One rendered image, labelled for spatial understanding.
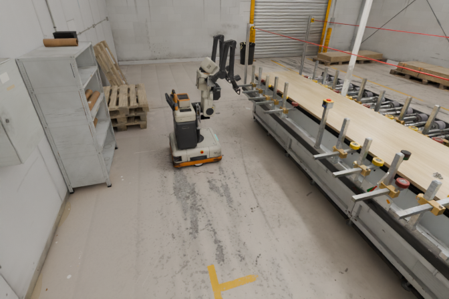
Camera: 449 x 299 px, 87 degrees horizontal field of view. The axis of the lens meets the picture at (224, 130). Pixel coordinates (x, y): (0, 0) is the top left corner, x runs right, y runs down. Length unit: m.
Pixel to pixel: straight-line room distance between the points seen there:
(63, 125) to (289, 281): 2.55
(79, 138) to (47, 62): 0.79
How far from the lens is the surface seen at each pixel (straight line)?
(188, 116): 2.90
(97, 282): 2.48
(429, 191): 1.90
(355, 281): 2.54
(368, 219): 2.70
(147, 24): 8.86
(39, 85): 2.75
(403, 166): 2.32
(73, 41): 3.10
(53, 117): 2.85
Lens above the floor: 2.01
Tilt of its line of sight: 29 degrees down
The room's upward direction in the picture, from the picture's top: 1 degrees clockwise
